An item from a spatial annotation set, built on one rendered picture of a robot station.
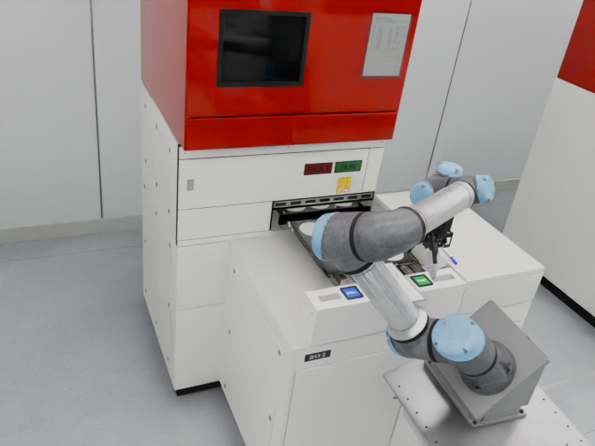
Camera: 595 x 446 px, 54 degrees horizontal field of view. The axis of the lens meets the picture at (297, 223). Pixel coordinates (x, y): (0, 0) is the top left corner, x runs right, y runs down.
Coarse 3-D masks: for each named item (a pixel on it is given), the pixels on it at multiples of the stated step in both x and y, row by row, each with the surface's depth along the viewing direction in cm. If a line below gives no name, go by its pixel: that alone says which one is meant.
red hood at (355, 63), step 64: (192, 0) 170; (256, 0) 177; (320, 0) 185; (384, 0) 194; (192, 64) 179; (256, 64) 188; (320, 64) 196; (384, 64) 206; (192, 128) 190; (256, 128) 199; (320, 128) 209; (384, 128) 221
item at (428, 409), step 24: (408, 384) 170; (432, 384) 171; (408, 408) 162; (432, 408) 163; (456, 408) 164; (528, 408) 168; (552, 408) 169; (432, 432) 156; (456, 432) 157; (480, 432) 158; (504, 432) 159; (528, 432) 160; (552, 432) 161; (576, 432) 162
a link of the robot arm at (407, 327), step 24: (336, 216) 137; (312, 240) 139; (336, 240) 134; (336, 264) 139; (360, 264) 138; (384, 264) 146; (384, 288) 145; (384, 312) 150; (408, 312) 152; (408, 336) 154; (432, 360) 155
